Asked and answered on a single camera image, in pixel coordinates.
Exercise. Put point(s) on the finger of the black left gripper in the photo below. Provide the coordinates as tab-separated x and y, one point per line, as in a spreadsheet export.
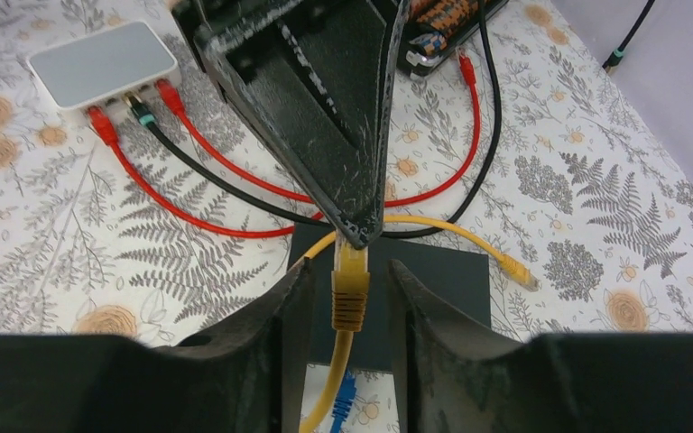
314	81

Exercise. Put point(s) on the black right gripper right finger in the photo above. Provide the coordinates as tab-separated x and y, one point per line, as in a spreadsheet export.
453	374

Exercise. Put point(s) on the black network switch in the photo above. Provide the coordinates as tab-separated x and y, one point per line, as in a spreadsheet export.
461	278

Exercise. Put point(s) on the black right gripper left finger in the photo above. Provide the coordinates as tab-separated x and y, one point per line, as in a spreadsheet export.
246	373

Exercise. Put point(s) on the white router box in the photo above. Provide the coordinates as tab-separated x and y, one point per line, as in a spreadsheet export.
101	68

